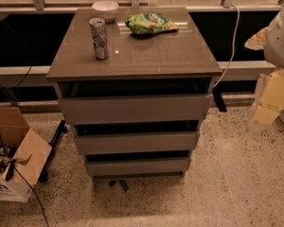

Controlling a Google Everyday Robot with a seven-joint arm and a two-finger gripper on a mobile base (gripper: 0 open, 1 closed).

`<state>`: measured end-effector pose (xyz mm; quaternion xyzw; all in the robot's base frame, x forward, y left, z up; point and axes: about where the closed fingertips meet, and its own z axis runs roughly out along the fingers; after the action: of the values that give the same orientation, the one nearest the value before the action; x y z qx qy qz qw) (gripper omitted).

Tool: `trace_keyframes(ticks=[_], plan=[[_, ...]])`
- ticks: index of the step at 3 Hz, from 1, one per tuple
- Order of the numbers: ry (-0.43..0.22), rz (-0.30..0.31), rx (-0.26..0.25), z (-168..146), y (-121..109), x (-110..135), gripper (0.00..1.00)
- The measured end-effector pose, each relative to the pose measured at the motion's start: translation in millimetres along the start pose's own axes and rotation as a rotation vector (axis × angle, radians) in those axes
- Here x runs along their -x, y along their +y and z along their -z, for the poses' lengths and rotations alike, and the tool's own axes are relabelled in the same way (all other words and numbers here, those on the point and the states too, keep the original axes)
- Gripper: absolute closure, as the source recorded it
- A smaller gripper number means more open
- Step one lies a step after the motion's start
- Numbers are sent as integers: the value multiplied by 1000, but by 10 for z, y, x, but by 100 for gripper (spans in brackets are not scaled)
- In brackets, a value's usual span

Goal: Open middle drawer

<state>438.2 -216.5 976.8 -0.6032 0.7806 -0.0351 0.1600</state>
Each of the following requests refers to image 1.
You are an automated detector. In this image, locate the black bar on floor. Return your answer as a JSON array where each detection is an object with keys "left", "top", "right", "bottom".
[{"left": 39, "top": 120, "right": 67, "bottom": 183}]

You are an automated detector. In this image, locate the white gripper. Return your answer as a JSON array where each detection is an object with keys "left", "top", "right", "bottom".
[{"left": 244, "top": 7, "right": 284, "bottom": 131}]

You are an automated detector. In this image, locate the grey bottom drawer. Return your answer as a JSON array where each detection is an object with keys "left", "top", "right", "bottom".
[{"left": 85, "top": 157, "right": 191, "bottom": 176}]

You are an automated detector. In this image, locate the grey drawer cabinet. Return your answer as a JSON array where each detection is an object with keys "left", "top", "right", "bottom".
[{"left": 47, "top": 8, "right": 222, "bottom": 180}]

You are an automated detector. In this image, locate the cardboard box left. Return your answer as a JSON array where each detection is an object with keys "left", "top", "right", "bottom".
[{"left": 0, "top": 107, "right": 51, "bottom": 202}]

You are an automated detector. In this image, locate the grey top drawer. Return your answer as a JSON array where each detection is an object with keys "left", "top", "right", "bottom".
[{"left": 59, "top": 95, "right": 212, "bottom": 125}]

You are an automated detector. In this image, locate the silver drink can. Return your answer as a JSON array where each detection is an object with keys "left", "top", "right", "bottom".
[{"left": 89, "top": 17, "right": 109, "bottom": 60}]

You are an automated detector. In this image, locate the green chip bag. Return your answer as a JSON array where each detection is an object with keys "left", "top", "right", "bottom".
[{"left": 125, "top": 13, "right": 179, "bottom": 35}]

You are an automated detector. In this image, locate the white cable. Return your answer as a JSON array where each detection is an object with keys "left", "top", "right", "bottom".
[{"left": 212, "top": 4, "right": 240, "bottom": 90}]

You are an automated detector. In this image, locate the white bowl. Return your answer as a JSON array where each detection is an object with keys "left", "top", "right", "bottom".
[{"left": 92, "top": 1, "right": 119, "bottom": 23}]

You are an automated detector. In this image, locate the grey drawer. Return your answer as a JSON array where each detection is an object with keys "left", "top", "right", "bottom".
[
  {"left": 75, "top": 131, "right": 200, "bottom": 155},
  {"left": 85, "top": 157, "right": 191, "bottom": 176},
  {"left": 59, "top": 95, "right": 212, "bottom": 125}
]

